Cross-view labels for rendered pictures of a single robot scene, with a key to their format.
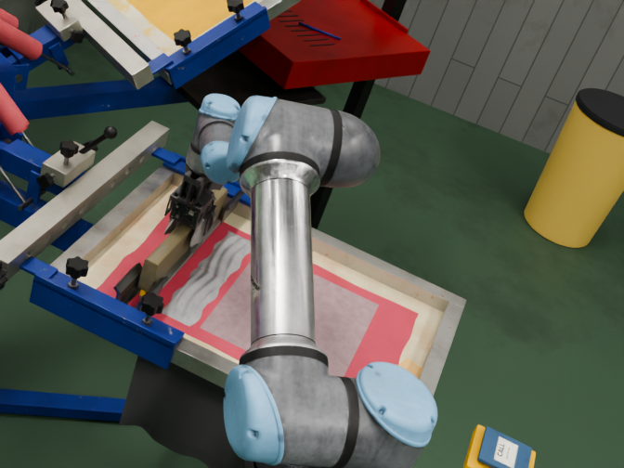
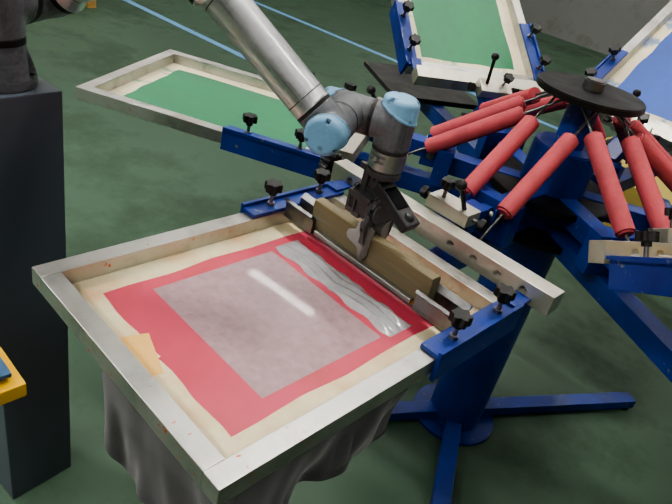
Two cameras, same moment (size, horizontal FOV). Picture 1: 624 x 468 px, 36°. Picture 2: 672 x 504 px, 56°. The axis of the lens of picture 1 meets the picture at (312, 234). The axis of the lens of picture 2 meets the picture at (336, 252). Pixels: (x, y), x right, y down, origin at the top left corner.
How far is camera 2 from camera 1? 2.42 m
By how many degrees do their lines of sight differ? 95
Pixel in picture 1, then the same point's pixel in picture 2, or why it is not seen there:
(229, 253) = (370, 306)
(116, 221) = (403, 241)
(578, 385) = not seen: outside the picture
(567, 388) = not seen: outside the picture
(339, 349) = (206, 321)
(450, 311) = (203, 445)
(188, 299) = (307, 256)
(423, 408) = not seen: outside the picture
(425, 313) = (228, 446)
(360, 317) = (247, 366)
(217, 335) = (259, 256)
